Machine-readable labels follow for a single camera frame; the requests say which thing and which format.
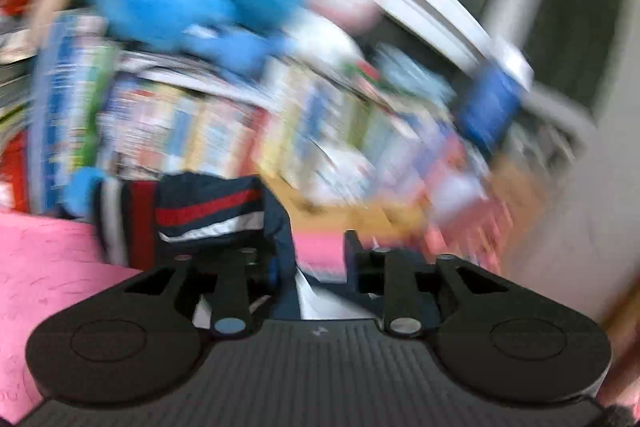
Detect navy white striped jacket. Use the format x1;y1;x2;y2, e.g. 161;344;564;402
92;172;383;323

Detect row of thick children's books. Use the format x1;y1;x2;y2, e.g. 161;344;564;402
107;57;281;188

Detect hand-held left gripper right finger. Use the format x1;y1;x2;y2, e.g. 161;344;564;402
344;230;501;338

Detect row of tall blue books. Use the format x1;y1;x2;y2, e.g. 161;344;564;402
30;14;121;212

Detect pink mat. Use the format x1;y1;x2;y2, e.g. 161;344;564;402
0;207;640;425

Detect row of thin children's books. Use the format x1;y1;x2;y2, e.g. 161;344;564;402
270;57;501;268

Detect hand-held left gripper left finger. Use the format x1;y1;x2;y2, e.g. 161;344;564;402
122;247;281;339

